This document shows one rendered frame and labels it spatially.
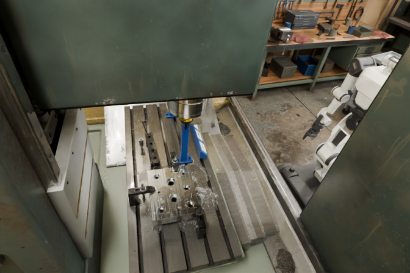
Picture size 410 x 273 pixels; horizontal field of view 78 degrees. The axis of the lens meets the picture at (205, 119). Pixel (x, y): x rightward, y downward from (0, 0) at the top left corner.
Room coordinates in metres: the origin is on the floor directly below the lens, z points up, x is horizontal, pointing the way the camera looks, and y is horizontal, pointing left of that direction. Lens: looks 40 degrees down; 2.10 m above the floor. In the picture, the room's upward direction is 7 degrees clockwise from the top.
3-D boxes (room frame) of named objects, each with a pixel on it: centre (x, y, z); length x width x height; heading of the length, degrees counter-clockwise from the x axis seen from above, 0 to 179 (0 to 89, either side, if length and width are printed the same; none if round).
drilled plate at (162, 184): (0.75, 0.12, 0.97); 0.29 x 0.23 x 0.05; 19
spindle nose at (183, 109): (0.78, 0.08, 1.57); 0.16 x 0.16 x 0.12
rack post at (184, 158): (1.02, 0.10, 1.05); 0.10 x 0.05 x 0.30; 109
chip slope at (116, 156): (1.39, 0.28, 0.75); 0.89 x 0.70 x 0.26; 109
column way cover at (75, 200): (0.63, 0.50, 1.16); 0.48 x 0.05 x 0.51; 19
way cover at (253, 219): (1.10, -0.24, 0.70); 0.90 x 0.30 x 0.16; 19
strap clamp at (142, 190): (0.72, 0.27, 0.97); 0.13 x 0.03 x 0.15; 109
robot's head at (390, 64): (1.57, -1.15, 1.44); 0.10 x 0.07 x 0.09; 24
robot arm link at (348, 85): (1.77, -1.07, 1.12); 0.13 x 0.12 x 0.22; 21
